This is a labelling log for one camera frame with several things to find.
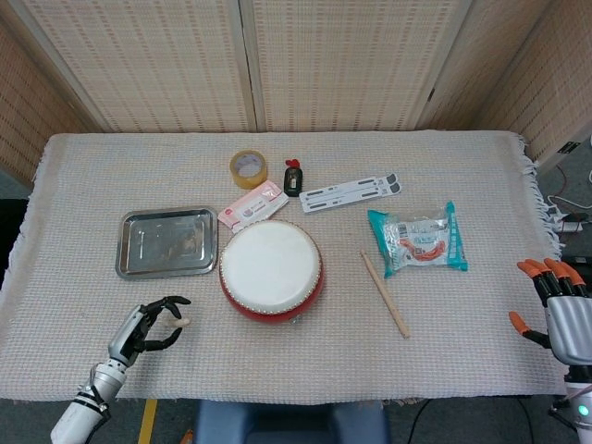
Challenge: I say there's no silver metal tray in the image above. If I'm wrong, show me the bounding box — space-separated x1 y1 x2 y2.
114 205 219 281

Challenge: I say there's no white power strip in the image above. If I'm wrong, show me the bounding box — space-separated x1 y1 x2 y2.
552 216 586 233

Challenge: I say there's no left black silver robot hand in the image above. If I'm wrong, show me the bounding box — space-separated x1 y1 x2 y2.
106 295 191 366

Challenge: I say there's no small black bottle red cap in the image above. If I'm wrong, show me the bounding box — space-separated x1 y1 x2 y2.
283 158 304 195

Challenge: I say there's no teal snack packet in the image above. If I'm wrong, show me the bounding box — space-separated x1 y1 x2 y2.
367 201 469 279

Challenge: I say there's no white folding stand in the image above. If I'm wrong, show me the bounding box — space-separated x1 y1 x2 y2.
299 173 402 214

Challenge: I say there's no bamboo folding screen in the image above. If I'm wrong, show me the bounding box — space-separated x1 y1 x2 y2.
0 0 592 186

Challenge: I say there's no beige woven table cloth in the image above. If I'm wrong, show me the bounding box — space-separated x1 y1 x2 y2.
0 130 586 402

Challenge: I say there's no right orange-tipped robot hand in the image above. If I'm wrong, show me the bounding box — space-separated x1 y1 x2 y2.
508 257 592 366

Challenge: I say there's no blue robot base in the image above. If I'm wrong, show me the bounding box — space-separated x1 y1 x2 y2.
192 398 389 444

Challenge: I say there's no black bulky object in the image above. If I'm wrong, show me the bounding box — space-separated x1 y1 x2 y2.
0 196 31 288

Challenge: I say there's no pink white tissue packet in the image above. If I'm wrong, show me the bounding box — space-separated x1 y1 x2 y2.
217 180 290 232

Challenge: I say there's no red drum with white skin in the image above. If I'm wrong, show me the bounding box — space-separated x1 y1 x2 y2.
218 220 327 325

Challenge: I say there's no clear yellowish tape roll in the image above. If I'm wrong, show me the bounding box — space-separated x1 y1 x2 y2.
229 149 269 190

